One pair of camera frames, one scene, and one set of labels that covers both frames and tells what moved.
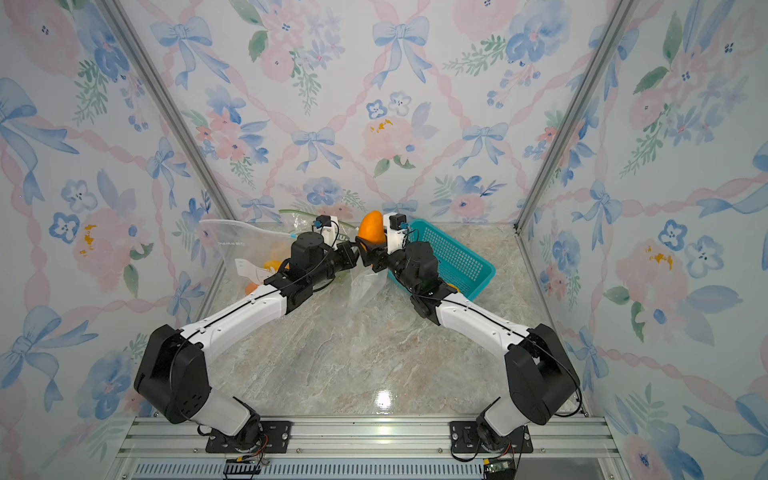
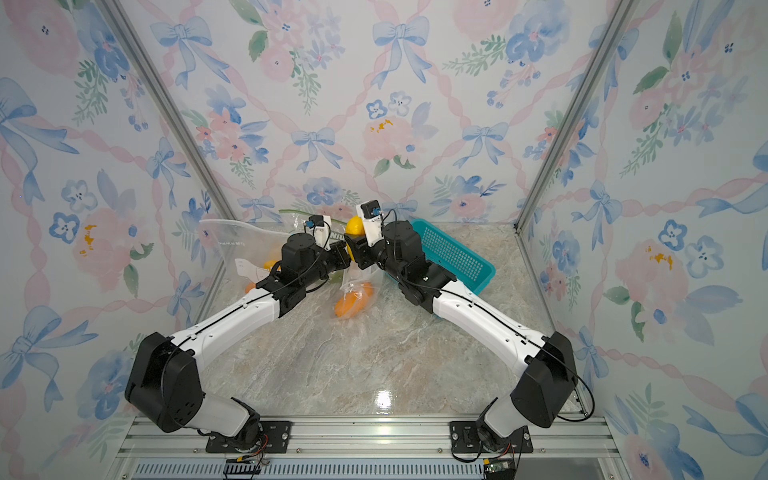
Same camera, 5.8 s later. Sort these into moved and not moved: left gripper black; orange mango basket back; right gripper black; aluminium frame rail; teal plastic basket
Moved: orange mango basket back
Not moved: aluminium frame rail; left gripper black; right gripper black; teal plastic basket
